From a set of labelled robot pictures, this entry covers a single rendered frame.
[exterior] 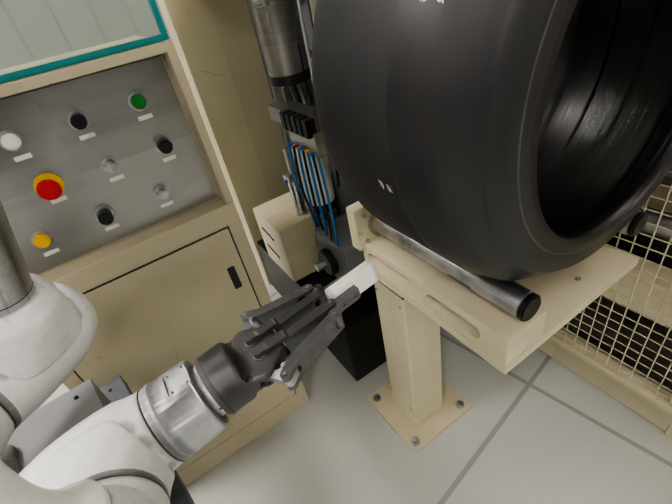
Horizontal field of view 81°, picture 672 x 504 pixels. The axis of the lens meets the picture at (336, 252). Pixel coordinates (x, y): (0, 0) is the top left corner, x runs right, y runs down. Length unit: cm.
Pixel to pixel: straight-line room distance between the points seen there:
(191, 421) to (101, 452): 8
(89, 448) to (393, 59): 45
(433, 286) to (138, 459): 49
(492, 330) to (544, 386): 104
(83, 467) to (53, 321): 35
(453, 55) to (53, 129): 80
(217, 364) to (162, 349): 75
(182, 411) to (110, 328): 69
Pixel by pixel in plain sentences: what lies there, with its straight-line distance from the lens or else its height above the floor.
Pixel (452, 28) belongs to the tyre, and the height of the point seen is 128.
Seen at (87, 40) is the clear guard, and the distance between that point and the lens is 95.
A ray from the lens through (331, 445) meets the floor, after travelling 153.
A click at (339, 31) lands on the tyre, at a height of 128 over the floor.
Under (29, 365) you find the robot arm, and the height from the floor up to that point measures 94.
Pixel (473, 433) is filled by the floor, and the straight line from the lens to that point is 153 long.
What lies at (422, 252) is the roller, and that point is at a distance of 70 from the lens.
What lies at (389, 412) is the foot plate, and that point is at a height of 1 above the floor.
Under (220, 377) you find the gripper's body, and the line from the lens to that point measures 45.
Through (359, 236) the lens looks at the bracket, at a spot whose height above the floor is 89.
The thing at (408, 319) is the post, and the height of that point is 54.
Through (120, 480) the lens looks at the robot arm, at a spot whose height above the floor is 103.
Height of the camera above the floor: 134
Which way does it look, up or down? 36 degrees down
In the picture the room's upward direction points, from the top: 13 degrees counter-clockwise
